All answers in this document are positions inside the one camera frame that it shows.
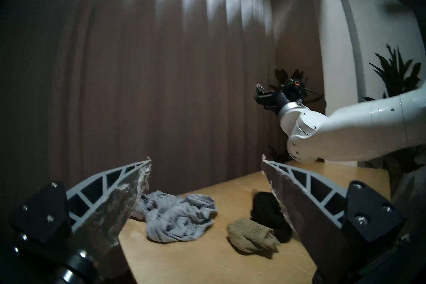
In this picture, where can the black garment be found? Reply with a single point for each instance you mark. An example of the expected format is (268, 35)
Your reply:
(266, 210)

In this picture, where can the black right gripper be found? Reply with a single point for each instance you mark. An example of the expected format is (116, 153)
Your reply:
(281, 97)

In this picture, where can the light wooden table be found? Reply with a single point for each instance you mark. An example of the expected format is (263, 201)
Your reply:
(206, 253)

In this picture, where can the spiky dark leafy plant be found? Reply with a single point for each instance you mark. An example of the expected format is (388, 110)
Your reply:
(399, 77)

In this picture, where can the left gripper lattice right finger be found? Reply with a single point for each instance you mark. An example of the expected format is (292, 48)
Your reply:
(309, 210)

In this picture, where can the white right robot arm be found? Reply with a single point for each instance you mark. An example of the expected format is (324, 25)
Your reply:
(349, 133)

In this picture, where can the crumpled grey garment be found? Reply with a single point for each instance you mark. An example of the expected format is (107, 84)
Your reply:
(176, 216)

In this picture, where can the long grey curtain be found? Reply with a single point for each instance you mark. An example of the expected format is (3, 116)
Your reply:
(149, 70)

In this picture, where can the tan ribbed knit sock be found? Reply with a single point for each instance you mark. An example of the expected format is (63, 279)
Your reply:
(249, 233)

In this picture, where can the left gripper lattice left finger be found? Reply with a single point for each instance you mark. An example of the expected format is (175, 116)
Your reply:
(100, 206)

